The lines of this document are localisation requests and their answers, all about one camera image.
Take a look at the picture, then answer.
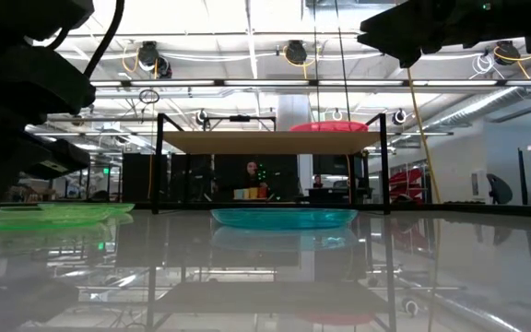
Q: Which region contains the translucent green plate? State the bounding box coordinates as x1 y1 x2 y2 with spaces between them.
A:
39 202 136 215
0 207 112 231

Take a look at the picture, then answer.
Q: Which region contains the thin black hanging cable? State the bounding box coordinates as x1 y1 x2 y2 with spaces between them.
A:
334 0 353 122
312 0 320 124

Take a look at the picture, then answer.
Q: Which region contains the dark ceiling cord reel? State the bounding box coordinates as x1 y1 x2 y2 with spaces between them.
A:
157 55 173 79

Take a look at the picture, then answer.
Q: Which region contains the translucent blue plate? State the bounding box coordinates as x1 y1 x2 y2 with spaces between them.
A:
209 207 360 231

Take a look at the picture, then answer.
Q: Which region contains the black frame wooden shelf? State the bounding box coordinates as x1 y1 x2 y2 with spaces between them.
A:
151 113 392 216

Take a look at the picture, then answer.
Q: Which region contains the yellow hanging cord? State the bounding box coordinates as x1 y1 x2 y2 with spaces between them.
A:
406 66 442 204

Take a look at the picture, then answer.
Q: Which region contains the black background camera frame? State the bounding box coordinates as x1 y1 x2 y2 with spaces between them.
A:
203 114 277 133

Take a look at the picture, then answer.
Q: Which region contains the red background object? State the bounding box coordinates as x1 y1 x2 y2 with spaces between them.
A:
388 168 426 204

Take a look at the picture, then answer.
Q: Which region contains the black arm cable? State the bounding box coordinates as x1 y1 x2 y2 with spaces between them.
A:
83 0 126 79

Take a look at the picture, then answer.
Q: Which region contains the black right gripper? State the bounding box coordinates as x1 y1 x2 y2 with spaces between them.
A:
357 0 525 69

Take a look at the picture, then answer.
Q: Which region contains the dark office chair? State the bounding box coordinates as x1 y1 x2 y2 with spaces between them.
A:
486 172 514 206

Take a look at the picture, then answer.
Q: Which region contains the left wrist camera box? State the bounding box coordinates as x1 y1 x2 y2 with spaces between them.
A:
24 136 92 182

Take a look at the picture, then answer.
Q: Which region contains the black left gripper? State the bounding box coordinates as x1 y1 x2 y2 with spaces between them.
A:
0 45 97 236

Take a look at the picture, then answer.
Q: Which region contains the translucent pink plate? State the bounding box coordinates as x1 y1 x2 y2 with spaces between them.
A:
289 120 369 131

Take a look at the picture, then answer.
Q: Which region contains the translucent orange plate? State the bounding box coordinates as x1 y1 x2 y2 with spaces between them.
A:
291 124 367 134

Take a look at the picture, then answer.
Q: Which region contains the black upright panel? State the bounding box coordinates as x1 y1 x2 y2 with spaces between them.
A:
517 147 529 207

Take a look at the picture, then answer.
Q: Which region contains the large ceiling cord reel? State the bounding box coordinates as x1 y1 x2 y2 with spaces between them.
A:
494 40 522 66
285 40 308 65
136 40 160 71

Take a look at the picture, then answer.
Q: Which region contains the wooden shelf board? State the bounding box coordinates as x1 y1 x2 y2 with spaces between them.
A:
162 131 382 156

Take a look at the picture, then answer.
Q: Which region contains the overhead light bar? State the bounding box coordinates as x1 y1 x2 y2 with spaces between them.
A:
88 78 531 89

